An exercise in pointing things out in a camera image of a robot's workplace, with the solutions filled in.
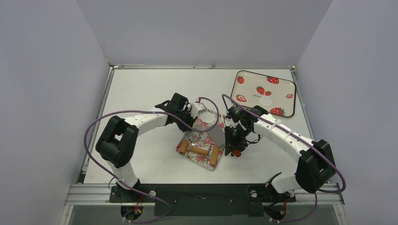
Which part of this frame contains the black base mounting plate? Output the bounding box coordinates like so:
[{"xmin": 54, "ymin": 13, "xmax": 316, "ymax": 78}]
[{"xmin": 109, "ymin": 183, "xmax": 296, "ymax": 217}]

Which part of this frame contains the aluminium front rail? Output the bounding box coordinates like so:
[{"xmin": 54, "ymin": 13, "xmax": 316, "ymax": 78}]
[{"xmin": 65, "ymin": 183, "xmax": 345, "ymax": 206}]

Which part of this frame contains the white dough piece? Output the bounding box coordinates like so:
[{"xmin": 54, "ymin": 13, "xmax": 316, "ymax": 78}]
[{"xmin": 200, "ymin": 112, "xmax": 217, "ymax": 124}]

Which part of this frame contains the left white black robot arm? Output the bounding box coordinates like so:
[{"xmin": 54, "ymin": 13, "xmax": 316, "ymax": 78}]
[{"xmin": 95, "ymin": 93, "xmax": 205, "ymax": 202}]

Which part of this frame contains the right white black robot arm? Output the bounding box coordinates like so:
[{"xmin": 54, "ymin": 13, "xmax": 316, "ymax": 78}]
[{"xmin": 224, "ymin": 105, "xmax": 336, "ymax": 200}]

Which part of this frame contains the round metal cutter ring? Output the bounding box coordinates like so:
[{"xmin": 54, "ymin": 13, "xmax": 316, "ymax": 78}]
[{"xmin": 186, "ymin": 132, "xmax": 203, "ymax": 147}]

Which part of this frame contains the metal spatula wooden handle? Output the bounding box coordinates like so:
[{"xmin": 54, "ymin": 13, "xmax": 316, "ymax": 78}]
[{"xmin": 207, "ymin": 124, "xmax": 241, "ymax": 157}]

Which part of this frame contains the strawberry pattern tray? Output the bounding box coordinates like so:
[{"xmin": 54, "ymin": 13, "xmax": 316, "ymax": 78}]
[{"xmin": 230, "ymin": 70, "xmax": 297, "ymax": 118}]

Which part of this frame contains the floral pattern tray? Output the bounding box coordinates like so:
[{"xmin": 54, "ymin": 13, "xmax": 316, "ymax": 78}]
[{"xmin": 178, "ymin": 110, "xmax": 226, "ymax": 171}]

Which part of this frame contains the flat round dumpling wrapper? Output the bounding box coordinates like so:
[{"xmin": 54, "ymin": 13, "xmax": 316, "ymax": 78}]
[{"xmin": 259, "ymin": 96, "xmax": 273, "ymax": 106}]

